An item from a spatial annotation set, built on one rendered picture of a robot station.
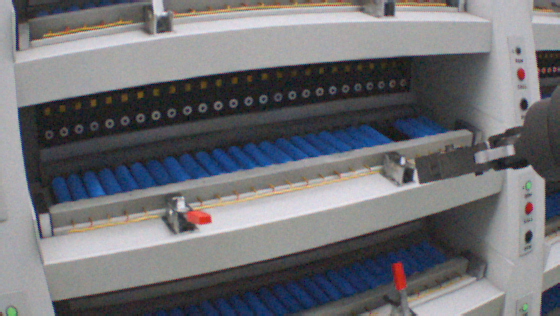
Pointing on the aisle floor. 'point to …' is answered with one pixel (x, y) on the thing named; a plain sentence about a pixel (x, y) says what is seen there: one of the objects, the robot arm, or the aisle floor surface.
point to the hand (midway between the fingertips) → (443, 165)
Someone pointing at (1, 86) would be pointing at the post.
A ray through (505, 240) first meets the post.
